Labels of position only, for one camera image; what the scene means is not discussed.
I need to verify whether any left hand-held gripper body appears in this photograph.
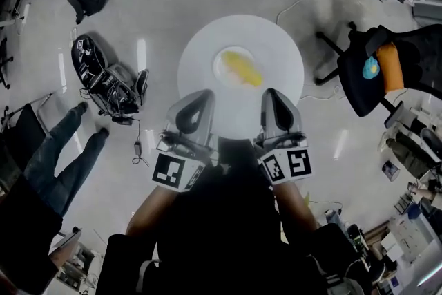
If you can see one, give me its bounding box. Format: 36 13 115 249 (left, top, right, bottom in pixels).
151 129 220 193

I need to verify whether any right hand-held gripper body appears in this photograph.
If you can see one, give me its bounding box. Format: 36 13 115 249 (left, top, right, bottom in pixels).
253 131 314 186

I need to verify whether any white plate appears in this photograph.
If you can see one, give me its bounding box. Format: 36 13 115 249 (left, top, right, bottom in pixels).
212 44 264 88

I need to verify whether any yellow banana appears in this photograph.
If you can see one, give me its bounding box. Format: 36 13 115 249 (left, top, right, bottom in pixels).
220 50 265 89

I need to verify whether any person's left forearm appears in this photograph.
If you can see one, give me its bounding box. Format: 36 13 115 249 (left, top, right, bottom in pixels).
126 182 184 240

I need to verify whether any person's right forearm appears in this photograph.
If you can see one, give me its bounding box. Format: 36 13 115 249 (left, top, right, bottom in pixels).
272 179 318 242

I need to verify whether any person's black clothing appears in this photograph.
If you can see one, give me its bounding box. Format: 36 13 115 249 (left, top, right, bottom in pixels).
96 137 377 295

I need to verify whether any black office chair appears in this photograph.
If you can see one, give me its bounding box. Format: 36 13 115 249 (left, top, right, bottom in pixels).
314 21 442 129

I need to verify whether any blue plush toy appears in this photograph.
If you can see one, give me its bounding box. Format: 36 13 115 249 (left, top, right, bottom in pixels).
361 56 381 79

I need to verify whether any black shell with white tags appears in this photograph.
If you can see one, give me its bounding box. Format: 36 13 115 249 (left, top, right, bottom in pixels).
70 32 106 91

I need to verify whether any orange cushion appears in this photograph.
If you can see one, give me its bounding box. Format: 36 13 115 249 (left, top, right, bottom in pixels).
375 41 405 93

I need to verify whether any black folding chair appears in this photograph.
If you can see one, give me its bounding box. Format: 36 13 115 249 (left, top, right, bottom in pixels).
0 93 59 165

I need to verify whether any white floor cable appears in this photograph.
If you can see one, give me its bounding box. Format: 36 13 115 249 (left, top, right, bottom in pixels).
275 0 349 25
299 86 348 102

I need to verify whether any small wire basket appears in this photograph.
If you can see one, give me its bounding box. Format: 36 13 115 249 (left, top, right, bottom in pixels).
381 160 401 182

